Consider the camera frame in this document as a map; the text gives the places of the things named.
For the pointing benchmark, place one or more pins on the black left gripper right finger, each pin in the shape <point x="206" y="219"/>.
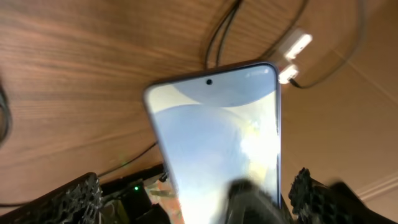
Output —
<point x="314" y="202"/>

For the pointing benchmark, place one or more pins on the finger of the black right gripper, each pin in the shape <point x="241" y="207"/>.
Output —
<point x="248" y="204"/>

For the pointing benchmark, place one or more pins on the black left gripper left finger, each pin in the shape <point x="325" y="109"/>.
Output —
<point x="75" y="202"/>

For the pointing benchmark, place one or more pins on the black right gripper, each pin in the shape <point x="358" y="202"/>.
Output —
<point x="144" y="197"/>

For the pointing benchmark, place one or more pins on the Samsung Galaxy smartphone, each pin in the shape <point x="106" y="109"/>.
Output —
<point x="214" y="127"/>

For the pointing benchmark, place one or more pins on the white charger plug adapter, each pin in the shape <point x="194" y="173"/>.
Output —
<point x="287" y="73"/>

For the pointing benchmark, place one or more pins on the white power strip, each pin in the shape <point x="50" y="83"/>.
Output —
<point x="293" y="43"/>

